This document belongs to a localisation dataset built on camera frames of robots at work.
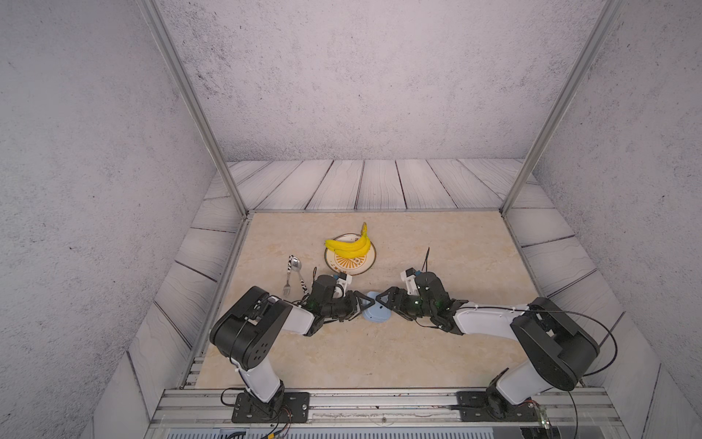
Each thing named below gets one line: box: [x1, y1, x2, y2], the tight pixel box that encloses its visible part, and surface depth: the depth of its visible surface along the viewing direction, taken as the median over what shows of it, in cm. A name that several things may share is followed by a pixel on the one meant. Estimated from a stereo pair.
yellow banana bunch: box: [324, 222, 372, 258], surface depth 106 cm
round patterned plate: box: [324, 233, 378, 276], surface depth 106 cm
